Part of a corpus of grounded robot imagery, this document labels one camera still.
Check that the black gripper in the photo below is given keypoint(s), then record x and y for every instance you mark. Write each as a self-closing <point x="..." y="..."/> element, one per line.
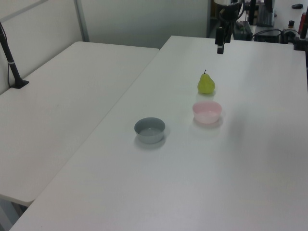
<point x="231" y="13"/>

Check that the green pear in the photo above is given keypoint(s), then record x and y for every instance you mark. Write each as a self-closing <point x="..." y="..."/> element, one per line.
<point x="205" y="85"/>

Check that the pink plastic bowl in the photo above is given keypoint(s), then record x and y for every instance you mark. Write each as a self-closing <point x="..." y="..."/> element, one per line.
<point x="207" y="113"/>

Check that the grey plastic bowl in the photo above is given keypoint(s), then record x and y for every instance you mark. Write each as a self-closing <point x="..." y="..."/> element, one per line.
<point x="149" y="131"/>

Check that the green and black case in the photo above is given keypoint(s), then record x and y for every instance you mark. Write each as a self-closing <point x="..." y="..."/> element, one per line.
<point x="244" y="30"/>

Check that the black vertical pole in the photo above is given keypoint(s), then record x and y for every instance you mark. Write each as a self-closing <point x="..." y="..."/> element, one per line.
<point x="252" y="12"/>

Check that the black electronics box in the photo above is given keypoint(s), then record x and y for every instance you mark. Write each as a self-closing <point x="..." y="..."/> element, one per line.
<point x="267" y="36"/>

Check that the black computer mouse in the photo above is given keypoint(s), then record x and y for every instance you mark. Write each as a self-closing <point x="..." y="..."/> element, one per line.
<point x="298" y="6"/>

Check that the black camera stand pole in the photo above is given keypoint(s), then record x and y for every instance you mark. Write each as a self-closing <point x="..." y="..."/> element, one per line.
<point x="12" y="65"/>

